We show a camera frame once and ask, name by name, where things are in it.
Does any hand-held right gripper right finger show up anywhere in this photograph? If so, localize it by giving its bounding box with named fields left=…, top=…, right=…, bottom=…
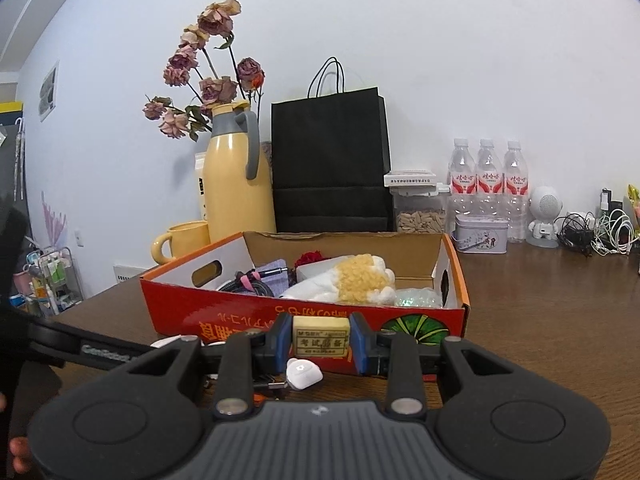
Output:
left=349, top=311, right=516, bottom=417

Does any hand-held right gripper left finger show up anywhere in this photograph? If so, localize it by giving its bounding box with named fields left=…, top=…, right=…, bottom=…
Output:
left=107, top=311, right=293, bottom=420

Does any beige eraser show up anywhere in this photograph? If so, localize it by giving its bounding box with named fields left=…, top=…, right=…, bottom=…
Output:
left=292, top=316, right=351, bottom=361

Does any orange and white cardboard box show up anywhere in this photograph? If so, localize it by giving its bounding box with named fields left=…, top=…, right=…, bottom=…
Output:
left=140, top=230, right=472, bottom=378

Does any person's left hand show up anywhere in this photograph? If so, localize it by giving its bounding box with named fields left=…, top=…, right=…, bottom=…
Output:
left=0, top=392, right=34, bottom=477

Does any yellow and white plush toy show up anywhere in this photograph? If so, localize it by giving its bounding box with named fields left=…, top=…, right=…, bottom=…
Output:
left=280, top=254, right=397, bottom=307

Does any purple cloth pouch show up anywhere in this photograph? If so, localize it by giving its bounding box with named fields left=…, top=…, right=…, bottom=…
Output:
left=252, top=258, right=290, bottom=297

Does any clear seed container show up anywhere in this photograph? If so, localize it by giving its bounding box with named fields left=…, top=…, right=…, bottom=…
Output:
left=389, top=182, right=449, bottom=234

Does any yellow mug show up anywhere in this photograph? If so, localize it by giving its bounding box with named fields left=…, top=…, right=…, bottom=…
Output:
left=151, top=220, right=211, bottom=266

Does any yellow thermos jug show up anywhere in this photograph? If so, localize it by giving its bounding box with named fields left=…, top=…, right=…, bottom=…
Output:
left=202, top=101, right=277, bottom=243

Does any printed tin box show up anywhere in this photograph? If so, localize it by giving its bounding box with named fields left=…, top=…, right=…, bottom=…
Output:
left=453, top=213, right=508, bottom=255

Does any white carton black print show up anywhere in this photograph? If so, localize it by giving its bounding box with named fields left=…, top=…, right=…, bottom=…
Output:
left=192, top=152, right=208, bottom=222

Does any white flat box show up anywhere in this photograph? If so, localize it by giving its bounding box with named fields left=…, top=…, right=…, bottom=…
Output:
left=383, top=168, right=432, bottom=188

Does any brown fuzzy object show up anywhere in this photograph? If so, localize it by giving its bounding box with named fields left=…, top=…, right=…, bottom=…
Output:
left=259, top=141, right=275, bottom=186

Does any black paper bag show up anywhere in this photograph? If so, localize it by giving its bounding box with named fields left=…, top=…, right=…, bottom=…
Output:
left=270, top=57, right=394, bottom=234

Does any dark grey board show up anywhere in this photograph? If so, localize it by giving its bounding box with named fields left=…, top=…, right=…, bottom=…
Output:
left=0, top=125, right=26, bottom=206

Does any white robot-shaped speaker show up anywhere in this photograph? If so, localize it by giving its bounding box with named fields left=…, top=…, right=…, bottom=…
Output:
left=526, top=186, right=564, bottom=249

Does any dried rose bouquet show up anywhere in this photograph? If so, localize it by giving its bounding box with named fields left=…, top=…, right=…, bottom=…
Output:
left=142, top=0, right=266, bottom=142

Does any small black spray bottle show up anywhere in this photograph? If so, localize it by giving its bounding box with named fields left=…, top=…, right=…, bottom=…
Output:
left=600, top=188, right=625, bottom=216

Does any white wire rack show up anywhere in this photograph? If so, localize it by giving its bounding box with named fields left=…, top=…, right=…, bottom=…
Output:
left=27, top=246, right=83, bottom=317

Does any purple wall sticker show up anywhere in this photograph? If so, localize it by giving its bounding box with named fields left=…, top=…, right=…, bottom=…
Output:
left=40, top=190, right=68, bottom=246

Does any black cable bundle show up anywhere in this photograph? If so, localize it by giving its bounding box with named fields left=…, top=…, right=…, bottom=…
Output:
left=555, top=212, right=601, bottom=256

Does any framed wall picture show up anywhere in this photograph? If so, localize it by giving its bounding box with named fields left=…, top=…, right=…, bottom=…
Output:
left=39, top=60, right=60, bottom=122

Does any white cable bundle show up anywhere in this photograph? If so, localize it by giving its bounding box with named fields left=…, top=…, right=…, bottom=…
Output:
left=590, top=210, right=635, bottom=256

